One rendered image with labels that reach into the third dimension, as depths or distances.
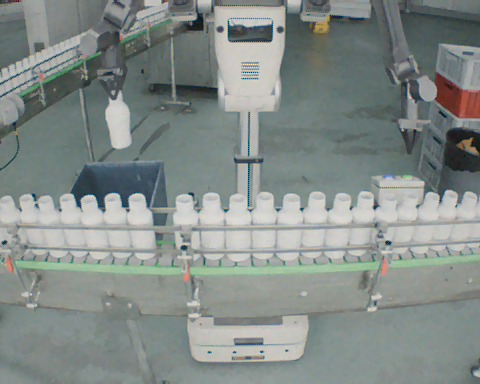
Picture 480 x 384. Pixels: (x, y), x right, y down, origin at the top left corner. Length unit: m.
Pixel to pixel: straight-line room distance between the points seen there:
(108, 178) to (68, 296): 0.62
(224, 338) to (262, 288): 0.81
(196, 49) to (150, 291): 3.84
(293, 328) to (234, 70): 1.08
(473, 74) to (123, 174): 2.36
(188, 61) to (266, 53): 3.41
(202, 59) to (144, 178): 3.21
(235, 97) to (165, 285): 0.69
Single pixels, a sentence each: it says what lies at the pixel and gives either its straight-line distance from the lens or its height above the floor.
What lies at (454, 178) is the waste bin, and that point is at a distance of 2.85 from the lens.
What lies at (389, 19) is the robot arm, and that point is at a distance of 1.10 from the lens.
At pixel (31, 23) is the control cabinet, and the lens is 7.00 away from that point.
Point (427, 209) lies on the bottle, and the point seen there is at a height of 1.14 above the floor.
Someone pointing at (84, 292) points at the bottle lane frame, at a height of 0.90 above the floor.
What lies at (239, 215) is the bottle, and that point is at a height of 1.13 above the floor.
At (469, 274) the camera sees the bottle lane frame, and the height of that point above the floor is 0.93.
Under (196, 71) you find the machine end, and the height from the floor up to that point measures 0.30.
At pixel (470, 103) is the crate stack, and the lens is 3.19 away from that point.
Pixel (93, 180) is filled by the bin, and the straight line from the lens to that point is 1.70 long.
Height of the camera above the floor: 1.71
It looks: 33 degrees down
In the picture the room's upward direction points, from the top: straight up
